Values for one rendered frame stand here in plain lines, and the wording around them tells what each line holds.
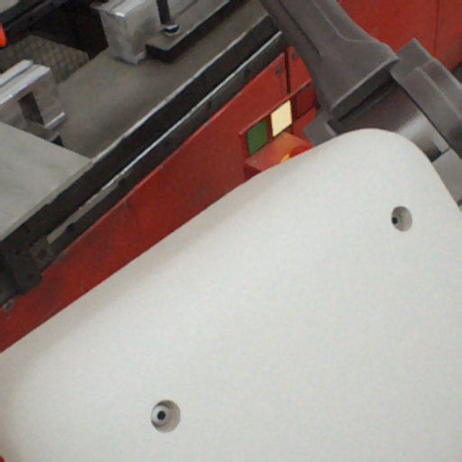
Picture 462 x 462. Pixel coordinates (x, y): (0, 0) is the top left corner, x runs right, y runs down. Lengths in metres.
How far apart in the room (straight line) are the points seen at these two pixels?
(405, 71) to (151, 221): 0.86
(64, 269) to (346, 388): 0.97
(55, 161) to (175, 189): 0.42
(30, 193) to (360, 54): 0.52
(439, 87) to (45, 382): 0.35
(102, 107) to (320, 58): 0.76
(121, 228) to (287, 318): 1.03
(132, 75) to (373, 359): 1.11
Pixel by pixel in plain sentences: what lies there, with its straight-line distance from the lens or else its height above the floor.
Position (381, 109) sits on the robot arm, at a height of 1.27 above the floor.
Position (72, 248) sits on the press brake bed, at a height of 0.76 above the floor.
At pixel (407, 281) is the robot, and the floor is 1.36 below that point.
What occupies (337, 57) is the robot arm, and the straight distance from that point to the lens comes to 0.58.
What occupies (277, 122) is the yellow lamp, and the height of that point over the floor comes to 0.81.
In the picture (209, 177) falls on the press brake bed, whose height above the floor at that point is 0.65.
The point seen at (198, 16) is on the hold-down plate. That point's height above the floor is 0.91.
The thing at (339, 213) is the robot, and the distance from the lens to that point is 0.30.
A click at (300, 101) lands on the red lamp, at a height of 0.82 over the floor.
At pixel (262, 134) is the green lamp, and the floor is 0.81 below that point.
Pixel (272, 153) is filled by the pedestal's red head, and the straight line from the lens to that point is 1.29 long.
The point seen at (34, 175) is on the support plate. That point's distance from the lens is 0.99.
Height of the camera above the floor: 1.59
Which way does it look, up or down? 44 degrees down
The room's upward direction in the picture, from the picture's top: 10 degrees counter-clockwise
